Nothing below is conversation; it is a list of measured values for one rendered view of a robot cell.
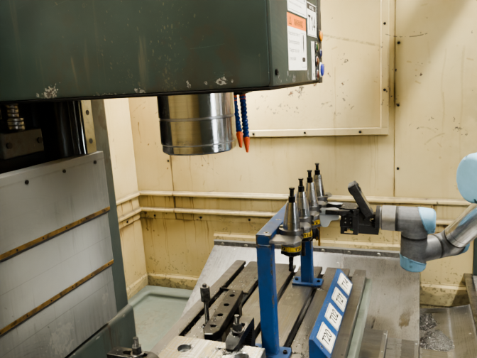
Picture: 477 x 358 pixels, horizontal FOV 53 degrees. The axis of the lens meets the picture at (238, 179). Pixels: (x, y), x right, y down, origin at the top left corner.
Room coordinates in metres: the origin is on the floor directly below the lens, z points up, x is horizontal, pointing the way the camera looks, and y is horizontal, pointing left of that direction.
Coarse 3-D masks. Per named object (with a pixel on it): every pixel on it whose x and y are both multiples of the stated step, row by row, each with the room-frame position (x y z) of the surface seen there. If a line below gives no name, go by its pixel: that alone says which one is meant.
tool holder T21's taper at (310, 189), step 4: (308, 184) 1.33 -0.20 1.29; (312, 184) 1.33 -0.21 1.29; (308, 188) 1.33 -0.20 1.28; (312, 188) 1.32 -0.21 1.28; (308, 192) 1.32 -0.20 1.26; (312, 192) 1.32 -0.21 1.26; (316, 192) 1.33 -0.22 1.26; (308, 196) 1.32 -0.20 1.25; (312, 196) 1.32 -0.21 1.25; (316, 196) 1.33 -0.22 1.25; (308, 200) 1.32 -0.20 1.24; (312, 200) 1.32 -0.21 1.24; (316, 200) 1.32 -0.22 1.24; (312, 204) 1.32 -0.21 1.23; (316, 204) 1.32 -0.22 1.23
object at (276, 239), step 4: (276, 236) 1.10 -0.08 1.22; (280, 236) 1.10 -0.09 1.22; (284, 236) 1.10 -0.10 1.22; (288, 236) 1.10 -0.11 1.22; (292, 236) 1.10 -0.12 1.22; (296, 236) 1.09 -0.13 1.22; (272, 240) 1.07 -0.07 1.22; (276, 240) 1.07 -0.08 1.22; (280, 240) 1.07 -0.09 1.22; (284, 240) 1.07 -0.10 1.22; (288, 240) 1.07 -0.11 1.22; (292, 240) 1.07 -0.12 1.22; (296, 240) 1.07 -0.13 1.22; (300, 240) 1.07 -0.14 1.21; (284, 244) 1.06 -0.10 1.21; (288, 244) 1.05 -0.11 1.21; (292, 244) 1.05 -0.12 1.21
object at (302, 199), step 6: (300, 192) 1.22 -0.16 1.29; (306, 192) 1.23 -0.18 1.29; (300, 198) 1.22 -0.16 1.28; (306, 198) 1.23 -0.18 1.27; (300, 204) 1.22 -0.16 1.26; (306, 204) 1.22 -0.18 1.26; (300, 210) 1.22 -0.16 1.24; (306, 210) 1.22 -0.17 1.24; (300, 216) 1.22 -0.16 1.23; (306, 216) 1.22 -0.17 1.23
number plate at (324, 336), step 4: (324, 324) 1.14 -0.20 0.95; (320, 328) 1.11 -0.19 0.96; (324, 328) 1.13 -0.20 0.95; (328, 328) 1.14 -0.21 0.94; (320, 332) 1.10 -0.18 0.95; (324, 332) 1.11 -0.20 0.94; (328, 332) 1.12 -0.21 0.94; (320, 336) 1.09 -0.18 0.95; (324, 336) 1.10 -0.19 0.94; (328, 336) 1.11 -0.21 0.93; (332, 336) 1.13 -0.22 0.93; (320, 340) 1.07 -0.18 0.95; (324, 340) 1.09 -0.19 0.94; (328, 340) 1.10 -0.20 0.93; (332, 340) 1.11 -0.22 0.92; (324, 344) 1.07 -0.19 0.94; (328, 344) 1.08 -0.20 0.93; (332, 344) 1.10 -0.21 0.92; (328, 348) 1.07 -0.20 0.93
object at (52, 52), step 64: (0, 0) 1.02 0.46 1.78; (64, 0) 0.96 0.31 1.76; (128, 0) 0.91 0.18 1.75; (192, 0) 0.86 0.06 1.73; (256, 0) 0.82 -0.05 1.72; (0, 64) 1.03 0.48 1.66; (64, 64) 0.97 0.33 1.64; (128, 64) 0.91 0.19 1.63; (192, 64) 0.87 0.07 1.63; (256, 64) 0.82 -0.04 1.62
